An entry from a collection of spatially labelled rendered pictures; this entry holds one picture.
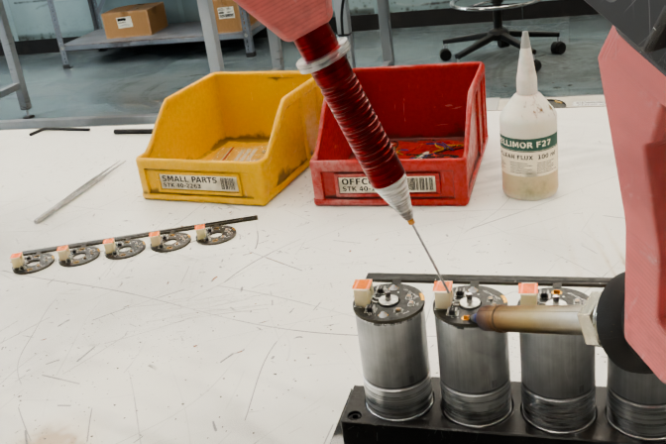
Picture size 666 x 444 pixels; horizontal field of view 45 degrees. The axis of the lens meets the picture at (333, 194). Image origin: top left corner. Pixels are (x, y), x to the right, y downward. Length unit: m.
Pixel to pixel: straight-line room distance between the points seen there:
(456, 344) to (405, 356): 0.02
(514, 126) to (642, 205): 0.33
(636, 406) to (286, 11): 0.17
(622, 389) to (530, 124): 0.24
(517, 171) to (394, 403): 0.24
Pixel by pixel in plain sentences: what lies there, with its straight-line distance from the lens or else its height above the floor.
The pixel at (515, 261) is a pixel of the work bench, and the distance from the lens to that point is 0.44.
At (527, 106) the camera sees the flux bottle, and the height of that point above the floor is 0.81.
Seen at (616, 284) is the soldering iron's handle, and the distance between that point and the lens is 0.20.
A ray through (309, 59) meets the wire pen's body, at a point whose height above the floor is 0.91.
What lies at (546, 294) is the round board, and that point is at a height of 0.81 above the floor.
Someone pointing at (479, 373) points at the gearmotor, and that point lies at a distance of 0.28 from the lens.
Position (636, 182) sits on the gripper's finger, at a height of 0.89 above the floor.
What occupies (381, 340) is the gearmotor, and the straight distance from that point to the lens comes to 0.28.
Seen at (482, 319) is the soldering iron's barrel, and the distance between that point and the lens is 0.26.
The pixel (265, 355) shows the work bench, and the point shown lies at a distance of 0.38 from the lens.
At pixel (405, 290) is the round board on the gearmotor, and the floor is 0.81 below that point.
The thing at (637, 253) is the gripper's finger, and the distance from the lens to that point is 0.18.
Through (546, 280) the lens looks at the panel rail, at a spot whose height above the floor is 0.81.
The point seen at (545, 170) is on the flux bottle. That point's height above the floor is 0.77.
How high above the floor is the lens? 0.96
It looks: 23 degrees down
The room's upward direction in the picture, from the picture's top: 8 degrees counter-clockwise
